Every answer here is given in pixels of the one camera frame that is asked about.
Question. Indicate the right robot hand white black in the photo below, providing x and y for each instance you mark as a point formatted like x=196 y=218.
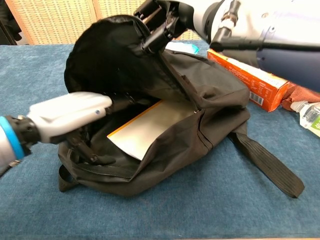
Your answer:
x=180 y=15

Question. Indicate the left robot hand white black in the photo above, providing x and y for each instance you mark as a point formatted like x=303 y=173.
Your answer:
x=70 y=112

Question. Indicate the black backpack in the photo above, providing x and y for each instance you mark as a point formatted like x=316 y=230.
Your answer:
x=212 y=82

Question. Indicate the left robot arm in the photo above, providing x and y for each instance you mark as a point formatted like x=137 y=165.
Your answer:
x=10 y=140

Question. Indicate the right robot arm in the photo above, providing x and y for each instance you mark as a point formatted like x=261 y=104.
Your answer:
x=287 y=25

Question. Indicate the teal wet wipes pack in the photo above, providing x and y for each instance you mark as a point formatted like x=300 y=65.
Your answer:
x=185 y=47

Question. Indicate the wicker folding screen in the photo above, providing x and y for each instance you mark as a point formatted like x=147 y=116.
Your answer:
x=50 y=20

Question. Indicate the orange snack box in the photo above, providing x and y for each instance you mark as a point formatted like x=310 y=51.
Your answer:
x=252 y=82

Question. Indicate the brown cloth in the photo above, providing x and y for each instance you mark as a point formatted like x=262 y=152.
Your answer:
x=305 y=93

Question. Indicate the clear plastic bottle green label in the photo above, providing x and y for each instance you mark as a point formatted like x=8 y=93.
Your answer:
x=310 y=117

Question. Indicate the blue table mat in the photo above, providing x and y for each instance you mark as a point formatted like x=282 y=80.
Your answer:
x=225 y=200

